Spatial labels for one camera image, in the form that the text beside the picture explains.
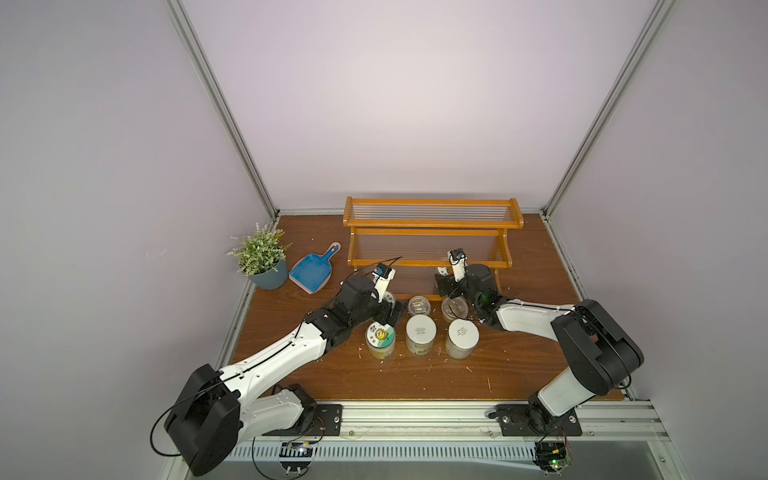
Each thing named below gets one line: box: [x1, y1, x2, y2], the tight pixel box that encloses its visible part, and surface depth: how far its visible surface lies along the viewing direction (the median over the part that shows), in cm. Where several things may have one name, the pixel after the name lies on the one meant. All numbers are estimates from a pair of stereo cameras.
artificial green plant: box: [226, 222, 293, 277], surface depth 91 cm
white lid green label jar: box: [406, 314, 437, 355], surface depth 81 cm
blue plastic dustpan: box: [288, 241, 342, 294], surface depth 103 cm
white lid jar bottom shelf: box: [446, 318, 480, 360], surface depth 80 cm
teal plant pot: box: [249, 260, 289, 291], surface depth 92 cm
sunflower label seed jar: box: [366, 320, 396, 360], surface depth 81 cm
